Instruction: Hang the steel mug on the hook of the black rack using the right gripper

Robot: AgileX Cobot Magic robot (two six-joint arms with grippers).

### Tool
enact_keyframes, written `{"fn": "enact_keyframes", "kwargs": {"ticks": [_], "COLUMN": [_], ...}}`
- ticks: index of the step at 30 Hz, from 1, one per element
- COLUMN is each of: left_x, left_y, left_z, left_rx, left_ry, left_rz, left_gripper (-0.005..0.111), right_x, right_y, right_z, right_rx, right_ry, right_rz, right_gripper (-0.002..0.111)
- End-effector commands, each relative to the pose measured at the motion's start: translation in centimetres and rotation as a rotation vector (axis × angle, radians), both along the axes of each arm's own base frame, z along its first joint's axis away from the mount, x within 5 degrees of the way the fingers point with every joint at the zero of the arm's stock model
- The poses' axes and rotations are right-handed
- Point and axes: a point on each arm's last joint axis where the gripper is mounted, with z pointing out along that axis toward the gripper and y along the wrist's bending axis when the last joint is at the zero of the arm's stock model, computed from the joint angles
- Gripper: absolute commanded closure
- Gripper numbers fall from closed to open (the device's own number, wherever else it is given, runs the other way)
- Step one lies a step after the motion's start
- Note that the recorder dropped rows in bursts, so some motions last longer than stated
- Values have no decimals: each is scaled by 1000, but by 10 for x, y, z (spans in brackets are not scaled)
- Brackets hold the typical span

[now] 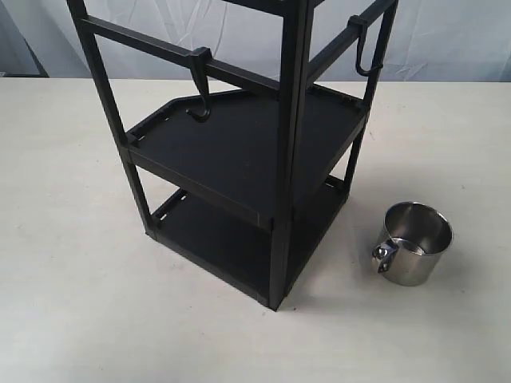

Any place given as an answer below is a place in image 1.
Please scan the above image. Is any black hook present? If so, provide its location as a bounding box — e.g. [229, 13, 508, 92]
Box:
[186, 47, 212, 123]
[347, 15, 383, 77]

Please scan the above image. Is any black metal shelf rack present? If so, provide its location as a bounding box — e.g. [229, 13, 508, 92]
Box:
[68, 0, 398, 310]

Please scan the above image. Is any stainless steel cup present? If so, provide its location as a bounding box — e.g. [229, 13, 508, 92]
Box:
[371, 201, 454, 286]

